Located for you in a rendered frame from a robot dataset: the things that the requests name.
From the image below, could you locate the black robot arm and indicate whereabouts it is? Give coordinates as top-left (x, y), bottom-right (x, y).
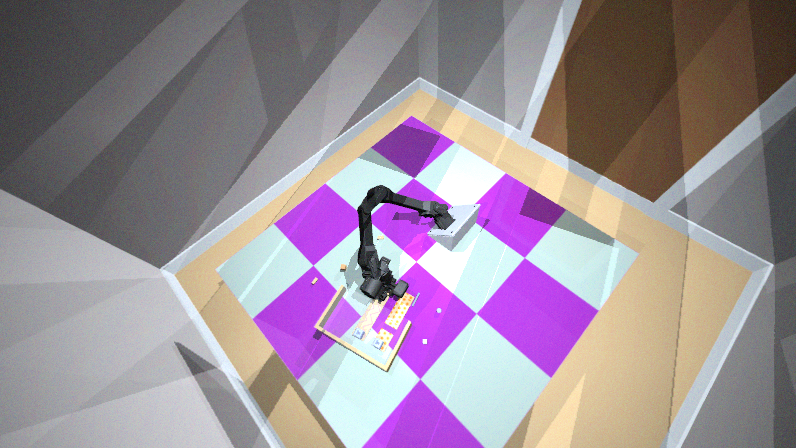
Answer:
top-left (357, 185), bottom-right (456, 302)

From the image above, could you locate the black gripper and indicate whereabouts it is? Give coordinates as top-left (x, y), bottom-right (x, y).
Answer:
top-left (381, 270), bottom-right (409, 298)

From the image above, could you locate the cream strip with orange dots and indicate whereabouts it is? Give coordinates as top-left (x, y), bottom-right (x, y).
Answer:
top-left (392, 292), bottom-right (415, 317)

